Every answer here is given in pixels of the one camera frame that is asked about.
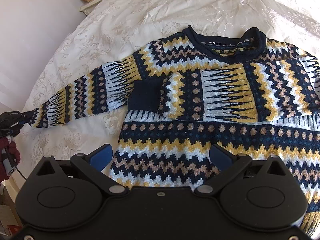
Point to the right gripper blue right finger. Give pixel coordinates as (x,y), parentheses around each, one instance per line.
(229,165)

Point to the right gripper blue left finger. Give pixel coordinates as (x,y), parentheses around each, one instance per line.
(90,167)

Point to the navy yellow patterned knit sweater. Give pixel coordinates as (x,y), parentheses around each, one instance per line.
(186,92)

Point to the dark red sleeve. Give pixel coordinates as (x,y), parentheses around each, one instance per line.
(10,157)

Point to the cream bedside table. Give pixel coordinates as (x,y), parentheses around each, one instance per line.
(89,7)

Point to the cream floral bedspread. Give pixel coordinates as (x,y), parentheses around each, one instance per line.
(115,29)

